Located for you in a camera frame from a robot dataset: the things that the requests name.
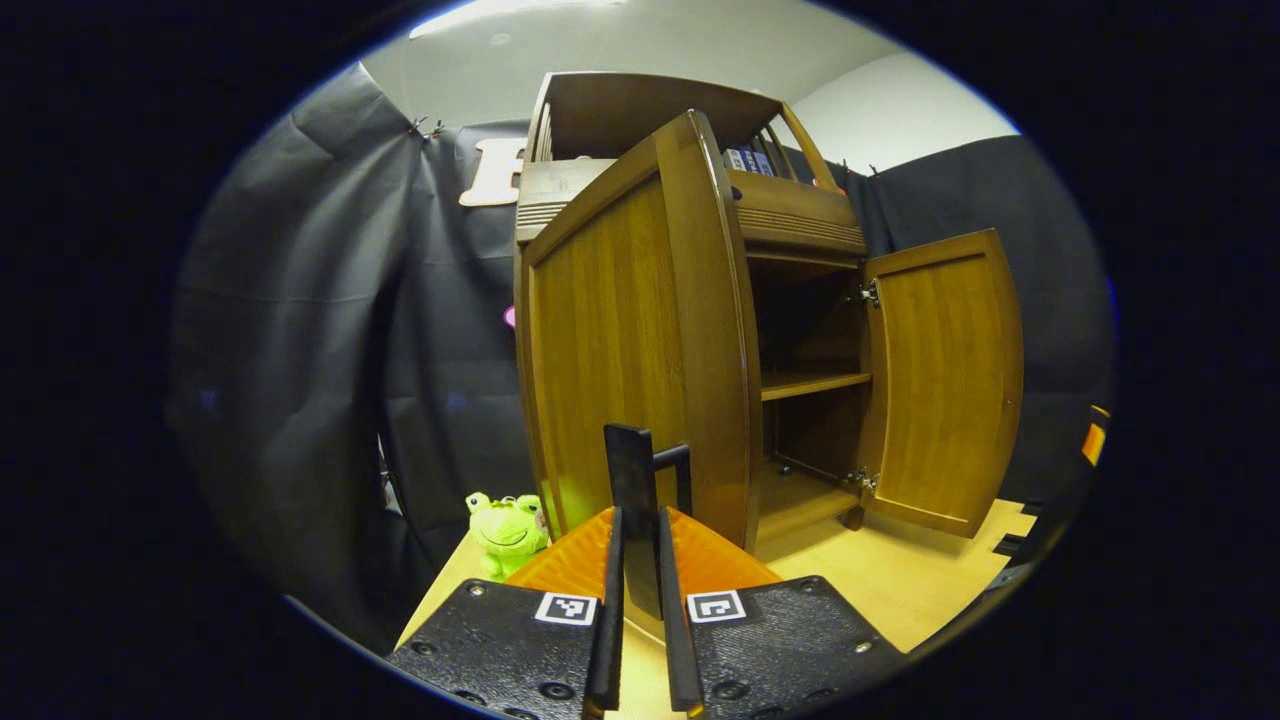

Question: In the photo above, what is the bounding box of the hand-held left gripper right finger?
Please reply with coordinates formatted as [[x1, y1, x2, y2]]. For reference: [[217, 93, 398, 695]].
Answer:
[[655, 503, 909, 720]]

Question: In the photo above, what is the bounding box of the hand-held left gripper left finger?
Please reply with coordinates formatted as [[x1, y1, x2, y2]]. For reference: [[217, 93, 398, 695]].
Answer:
[[385, 503, 627, 720]]

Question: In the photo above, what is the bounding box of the wooden cabinet door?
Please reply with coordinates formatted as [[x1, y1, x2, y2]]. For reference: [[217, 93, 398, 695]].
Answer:
[[513, 108, 766, 623], [855, 228, 1026, 540]]

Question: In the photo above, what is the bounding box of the wooden double-door shoe cabinet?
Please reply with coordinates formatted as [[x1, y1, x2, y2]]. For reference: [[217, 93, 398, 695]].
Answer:
[[514, 72, 877, 547]]

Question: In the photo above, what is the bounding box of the green frog plush toy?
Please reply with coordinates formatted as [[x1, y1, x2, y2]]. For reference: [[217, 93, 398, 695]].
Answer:
[[464, 490, 552, 584]]

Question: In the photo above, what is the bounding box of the wooden drawer with black knob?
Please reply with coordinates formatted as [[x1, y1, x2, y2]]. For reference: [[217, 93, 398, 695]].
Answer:
[[515, 157, 869, 257]]

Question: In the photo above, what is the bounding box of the black backdrop cloth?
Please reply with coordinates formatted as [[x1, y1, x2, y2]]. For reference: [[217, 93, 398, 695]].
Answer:
[[165, 62, 1117, 657]]

